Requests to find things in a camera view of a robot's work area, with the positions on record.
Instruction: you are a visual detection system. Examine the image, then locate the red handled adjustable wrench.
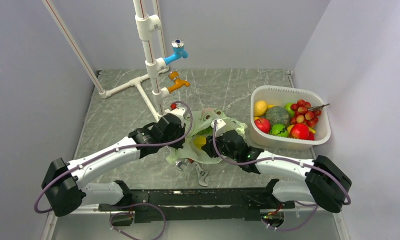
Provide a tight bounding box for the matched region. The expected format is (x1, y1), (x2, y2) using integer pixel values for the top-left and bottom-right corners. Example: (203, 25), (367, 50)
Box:
(188, 158), (209, 187)

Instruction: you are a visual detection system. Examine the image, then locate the green fake fruit in bag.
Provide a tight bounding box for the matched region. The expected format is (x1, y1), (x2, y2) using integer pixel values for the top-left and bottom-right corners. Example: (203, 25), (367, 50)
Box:
(198, 127), (213, 136)

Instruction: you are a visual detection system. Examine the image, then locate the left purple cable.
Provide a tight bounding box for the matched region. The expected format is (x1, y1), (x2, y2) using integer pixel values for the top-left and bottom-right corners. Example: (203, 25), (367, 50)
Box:
(33, 100), (194, 240)

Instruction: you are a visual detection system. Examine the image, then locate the white plastic basket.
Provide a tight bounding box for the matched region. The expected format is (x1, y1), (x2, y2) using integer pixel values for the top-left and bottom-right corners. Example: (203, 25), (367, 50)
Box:
(250, 85), (331, 151)

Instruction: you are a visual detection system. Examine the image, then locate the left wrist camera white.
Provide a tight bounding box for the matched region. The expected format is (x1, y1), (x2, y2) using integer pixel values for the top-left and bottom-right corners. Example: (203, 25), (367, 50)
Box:
(169, 102), (188, 125)

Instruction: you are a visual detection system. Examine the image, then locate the red grape bunch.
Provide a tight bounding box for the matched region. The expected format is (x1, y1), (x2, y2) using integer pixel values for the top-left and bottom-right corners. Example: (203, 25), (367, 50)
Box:
(290, 99), (330, 128)

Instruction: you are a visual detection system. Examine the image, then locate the light green lime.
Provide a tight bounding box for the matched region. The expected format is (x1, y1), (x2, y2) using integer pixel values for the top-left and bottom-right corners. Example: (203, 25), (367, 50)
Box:
(284, 102), (295, 118)

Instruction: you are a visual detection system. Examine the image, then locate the yellow star fruit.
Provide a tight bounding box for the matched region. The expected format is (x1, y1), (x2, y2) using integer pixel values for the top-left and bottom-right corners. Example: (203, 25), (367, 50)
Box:
(193, 135), (207, 150)

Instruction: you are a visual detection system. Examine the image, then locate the blue faucet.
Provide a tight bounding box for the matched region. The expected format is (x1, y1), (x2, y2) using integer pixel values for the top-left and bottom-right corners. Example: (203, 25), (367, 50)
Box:
(164, 38), (188, 66)

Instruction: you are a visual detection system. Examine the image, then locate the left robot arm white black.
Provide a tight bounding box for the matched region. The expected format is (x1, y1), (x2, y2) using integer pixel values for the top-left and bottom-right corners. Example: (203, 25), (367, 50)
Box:
(41, 108), (186, 217)

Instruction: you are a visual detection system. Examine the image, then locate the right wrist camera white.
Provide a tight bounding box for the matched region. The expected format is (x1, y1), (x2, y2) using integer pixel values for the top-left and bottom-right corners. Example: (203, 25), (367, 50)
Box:
(210, 118), (227, 137)

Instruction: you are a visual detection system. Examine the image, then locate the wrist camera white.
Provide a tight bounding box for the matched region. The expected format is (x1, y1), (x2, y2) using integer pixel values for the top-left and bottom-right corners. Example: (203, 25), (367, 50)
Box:
(210, 118), (227, 137)
(169, 102), (188, 125)

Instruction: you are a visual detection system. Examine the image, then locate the silver combination wrench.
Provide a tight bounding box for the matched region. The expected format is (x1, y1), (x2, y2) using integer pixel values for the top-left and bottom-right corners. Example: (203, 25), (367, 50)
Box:
(175, 160), (187, 171)

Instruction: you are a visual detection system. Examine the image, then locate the orange faucet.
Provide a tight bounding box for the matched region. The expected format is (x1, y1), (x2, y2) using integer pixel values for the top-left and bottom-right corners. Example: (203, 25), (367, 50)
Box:
(167, 71), (190, 94)

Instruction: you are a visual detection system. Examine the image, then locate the green striped ball fruit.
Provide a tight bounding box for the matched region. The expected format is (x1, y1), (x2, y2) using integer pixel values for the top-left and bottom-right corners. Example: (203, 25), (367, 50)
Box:
(270, 123), (289, 138)

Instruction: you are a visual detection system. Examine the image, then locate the red apple in basket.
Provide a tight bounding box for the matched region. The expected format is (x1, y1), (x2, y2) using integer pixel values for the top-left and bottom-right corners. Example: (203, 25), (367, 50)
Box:
(290, 123), (310, 140)

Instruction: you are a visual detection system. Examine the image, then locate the yellow lemon upper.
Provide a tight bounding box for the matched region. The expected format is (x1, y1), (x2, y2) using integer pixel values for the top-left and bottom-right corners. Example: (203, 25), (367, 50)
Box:
(253, 100), (268, 117)

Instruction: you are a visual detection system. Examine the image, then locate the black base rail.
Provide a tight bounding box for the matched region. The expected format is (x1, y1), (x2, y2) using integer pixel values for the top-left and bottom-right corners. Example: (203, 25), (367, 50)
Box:
(98, 187), (296, 223)

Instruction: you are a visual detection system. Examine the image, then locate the white pipe frame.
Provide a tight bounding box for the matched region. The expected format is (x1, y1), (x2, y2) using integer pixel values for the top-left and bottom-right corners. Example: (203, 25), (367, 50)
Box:
(43, 0), (169, 118)

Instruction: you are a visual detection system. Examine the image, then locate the purple cable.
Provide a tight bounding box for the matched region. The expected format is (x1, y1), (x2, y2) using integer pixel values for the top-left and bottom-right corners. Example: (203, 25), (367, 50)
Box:
(212, 119), (352, 232)
(33, 100), (194, 240)

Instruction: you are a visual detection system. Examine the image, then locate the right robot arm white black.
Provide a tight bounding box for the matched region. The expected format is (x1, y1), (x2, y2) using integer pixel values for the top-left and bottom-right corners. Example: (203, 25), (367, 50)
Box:
(194, 130), (352, 213)

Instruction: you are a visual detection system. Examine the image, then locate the yellow banana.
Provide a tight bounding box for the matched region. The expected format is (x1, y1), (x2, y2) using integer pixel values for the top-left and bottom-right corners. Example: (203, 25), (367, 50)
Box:
(287, 124), (316, 134)

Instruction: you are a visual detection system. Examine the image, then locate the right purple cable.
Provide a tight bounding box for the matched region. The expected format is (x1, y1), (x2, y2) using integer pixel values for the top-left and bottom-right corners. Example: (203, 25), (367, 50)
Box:
(212, 119), (352, 232)

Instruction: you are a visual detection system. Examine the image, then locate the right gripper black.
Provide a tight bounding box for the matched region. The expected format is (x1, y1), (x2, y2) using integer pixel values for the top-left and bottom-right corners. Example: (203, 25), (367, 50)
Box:
(202, 128), (239, 162)

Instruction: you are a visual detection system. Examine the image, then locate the pale green plastic bag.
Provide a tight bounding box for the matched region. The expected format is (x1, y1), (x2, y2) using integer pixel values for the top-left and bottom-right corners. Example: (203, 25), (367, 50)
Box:
(166, 107), (247, 165)

